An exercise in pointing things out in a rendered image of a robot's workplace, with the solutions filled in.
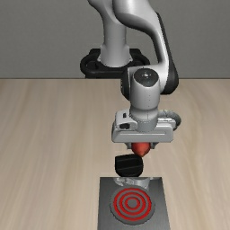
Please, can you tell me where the red onion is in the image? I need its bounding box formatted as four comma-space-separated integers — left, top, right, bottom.
131, 142, 150, 158

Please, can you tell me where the grey stove plate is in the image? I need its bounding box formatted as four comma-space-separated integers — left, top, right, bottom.
96, 176, 172, 230

